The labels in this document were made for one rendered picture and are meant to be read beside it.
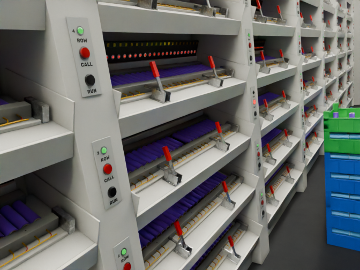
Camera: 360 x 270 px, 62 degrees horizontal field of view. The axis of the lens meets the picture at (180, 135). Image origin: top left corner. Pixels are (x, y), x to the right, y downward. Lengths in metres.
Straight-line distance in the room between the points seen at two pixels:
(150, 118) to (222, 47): 0.53
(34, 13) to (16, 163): 0.21
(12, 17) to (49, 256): 0.35
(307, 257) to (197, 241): 0.62
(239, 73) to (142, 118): 0.54
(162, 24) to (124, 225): 0.43
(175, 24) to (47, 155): 0.42
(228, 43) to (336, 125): 0.51
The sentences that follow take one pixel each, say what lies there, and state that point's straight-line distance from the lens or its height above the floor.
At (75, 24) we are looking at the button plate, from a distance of 0.52.
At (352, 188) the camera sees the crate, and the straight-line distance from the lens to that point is 1.32.
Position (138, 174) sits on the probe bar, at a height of 0.57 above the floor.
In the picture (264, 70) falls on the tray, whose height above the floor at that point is 0.73.
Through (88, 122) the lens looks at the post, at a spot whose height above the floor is 0.72.
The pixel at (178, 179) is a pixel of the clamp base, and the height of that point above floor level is 0.53.
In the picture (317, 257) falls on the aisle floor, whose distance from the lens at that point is 1.38.
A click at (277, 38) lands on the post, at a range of 1.75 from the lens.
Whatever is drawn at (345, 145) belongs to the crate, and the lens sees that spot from 1.27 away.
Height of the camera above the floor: 0.79
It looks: 13 degrees down
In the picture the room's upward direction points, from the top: 8 degrees counter-clockwise
